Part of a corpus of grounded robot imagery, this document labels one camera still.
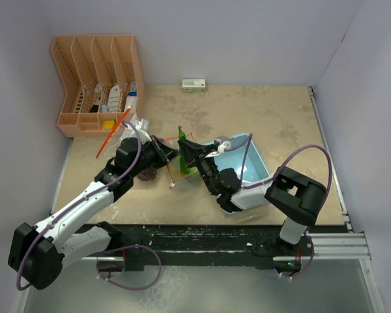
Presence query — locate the red grape bunch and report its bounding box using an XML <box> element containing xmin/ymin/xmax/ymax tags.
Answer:
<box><xmin>137</xmin><ymin>167</ymin><xmax>158</xmax><ymax>181</ymax></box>

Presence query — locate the small white green box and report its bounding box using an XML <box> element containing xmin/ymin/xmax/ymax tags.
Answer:
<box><xmin>182</xmin><ymin>78</ymin><xmax>206</xmax><ymax>93</ymax></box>

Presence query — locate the blue white box in organizer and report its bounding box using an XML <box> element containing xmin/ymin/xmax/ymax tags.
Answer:
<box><xmin>124</xmin><ymin>82</ymin><xmax>138</xmax><ymax>114</ymax></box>

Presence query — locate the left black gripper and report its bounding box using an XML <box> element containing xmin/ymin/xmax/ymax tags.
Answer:
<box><xmin>130</xmin><ymin>135</ymin><xmax>181</xmax><ymax>177</ymax></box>

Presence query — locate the clear orange-zip bag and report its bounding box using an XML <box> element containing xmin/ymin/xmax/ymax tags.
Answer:
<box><xmin>96</xmin><ymin>108</ymin><xmax>160</xmax><ymax>181</ymax></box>

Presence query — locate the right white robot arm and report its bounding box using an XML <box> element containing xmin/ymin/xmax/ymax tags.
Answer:
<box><xmin>178</xmin><ymin>139</ymin><xmax>332</xmax><ymax>255</ymax></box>

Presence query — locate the light blue plastic basket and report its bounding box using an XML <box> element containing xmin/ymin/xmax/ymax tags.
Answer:
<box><xmin>206</xmin><ymin>133</ymin><xmax>272</xmax><ymax>215</ymax></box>

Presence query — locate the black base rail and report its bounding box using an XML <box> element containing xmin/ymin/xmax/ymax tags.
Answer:
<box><xmin>74</xmin><ymin>223</ymin><xmax>317</xmax><ymax>271</ymax></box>

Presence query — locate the white tube in organizer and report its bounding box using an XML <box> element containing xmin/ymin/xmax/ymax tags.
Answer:
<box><xmin>107</xmin><ymin>85</ymin><xmax>121</xmax><ymax>113</ymax></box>

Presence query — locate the green chili pepper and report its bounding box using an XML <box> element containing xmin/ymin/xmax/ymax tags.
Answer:
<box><xmin>178</xmin><ymin>125</ymin><xmax>195</xmax><ymax>176</ymax></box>

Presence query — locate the yellow block in organizer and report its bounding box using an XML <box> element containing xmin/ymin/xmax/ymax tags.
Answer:
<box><xmin>103</xmin><ymin>120</ymin><xmax>116</xmax><ymax>130</ymax></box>

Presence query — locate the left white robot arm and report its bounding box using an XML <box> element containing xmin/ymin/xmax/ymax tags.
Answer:
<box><xmin>8</xmin><ymin>136</ymin><xmax>179</xmax><ymax>291</ymax></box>

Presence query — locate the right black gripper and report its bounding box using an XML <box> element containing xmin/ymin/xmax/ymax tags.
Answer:
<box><xmin>179</xmin><ymin>139</ymin><xmax>218</xmax><ymax>196</ymax></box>

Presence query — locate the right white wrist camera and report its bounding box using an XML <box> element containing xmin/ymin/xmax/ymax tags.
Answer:
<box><xmin>206</xmin><ymin>136</ymin><xmax>231</xmax><ymax>158</ymax></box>

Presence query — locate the orange desk file organizer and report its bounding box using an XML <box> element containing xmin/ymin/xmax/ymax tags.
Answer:
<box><xmin>51</xmin><ymin>35</ymin><xmax>145</xmax><ymax>138</ymax></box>

